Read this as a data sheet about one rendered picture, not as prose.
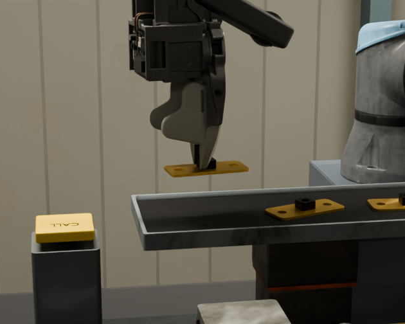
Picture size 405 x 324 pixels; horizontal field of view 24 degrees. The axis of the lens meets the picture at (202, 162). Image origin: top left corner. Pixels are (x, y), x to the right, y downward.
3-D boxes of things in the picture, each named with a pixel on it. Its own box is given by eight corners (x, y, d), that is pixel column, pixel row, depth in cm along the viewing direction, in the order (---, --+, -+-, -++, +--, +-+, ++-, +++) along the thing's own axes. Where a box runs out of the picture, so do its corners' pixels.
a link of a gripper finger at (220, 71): (195, 121, 96) (193, 36, 94) (211, 121, 97) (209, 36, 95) (209, 128, 92) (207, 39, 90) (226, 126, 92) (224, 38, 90)
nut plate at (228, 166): (172, 177, 95) (172, 166, 95) (162, 168, 99) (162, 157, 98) (250, 171, 98) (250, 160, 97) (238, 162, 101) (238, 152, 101)
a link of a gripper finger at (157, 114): (146, 159, 100) (146, 74, 97) (199, 154, 102) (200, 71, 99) (154, 168, 97) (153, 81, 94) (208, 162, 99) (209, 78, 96)
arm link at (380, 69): (390, 98, 145) (395, 10, 142) (462, 112, 135) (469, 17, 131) (336, 107, 138) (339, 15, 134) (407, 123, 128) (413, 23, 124)
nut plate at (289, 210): (282, 221, 98) (282, 210, 98) (263, 211, 102) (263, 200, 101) (346, 209, 102) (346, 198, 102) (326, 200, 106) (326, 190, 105)
